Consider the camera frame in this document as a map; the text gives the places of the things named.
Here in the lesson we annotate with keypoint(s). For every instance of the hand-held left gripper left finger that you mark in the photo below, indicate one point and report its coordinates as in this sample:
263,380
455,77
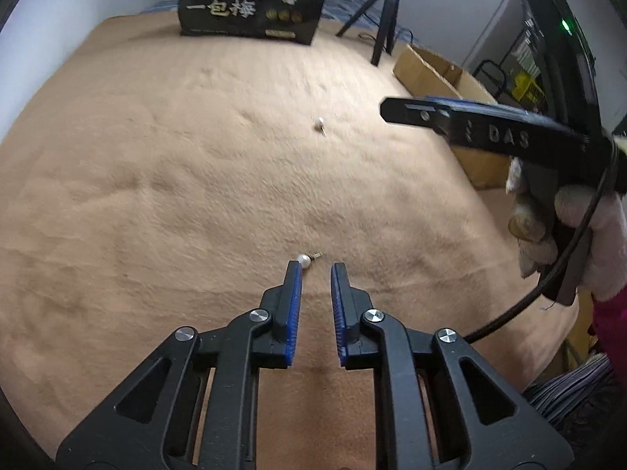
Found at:
295,303

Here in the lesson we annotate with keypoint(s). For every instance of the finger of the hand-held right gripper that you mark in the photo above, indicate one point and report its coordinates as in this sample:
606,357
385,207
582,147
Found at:
411,110

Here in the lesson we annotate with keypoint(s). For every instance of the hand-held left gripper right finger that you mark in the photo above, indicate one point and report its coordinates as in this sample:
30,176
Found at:
338,303

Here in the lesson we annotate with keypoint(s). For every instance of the cardboard box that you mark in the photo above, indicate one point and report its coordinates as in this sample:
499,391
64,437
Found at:
426,73

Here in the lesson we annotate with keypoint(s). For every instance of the pearl earring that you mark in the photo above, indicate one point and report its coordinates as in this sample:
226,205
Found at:
319,122
303,260

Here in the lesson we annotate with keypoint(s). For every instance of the person's right forearm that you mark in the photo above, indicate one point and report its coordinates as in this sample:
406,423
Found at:
612,323

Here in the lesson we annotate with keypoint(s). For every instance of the person's right hand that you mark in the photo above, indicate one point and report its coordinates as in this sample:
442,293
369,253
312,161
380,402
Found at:
531,254

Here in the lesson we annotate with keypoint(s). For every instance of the yellow box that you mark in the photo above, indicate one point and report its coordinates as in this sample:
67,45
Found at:
526,89

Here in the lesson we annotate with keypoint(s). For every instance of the black clothes rack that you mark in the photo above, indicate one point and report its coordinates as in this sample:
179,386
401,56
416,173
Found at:
499,76

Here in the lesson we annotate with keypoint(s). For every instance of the black tripod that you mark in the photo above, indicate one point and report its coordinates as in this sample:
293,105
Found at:
384,24

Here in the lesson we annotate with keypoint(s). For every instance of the black snack bag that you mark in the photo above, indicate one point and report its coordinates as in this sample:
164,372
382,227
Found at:
245,10

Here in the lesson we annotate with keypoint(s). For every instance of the striped grey clothing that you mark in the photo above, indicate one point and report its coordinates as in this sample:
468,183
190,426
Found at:
578,391

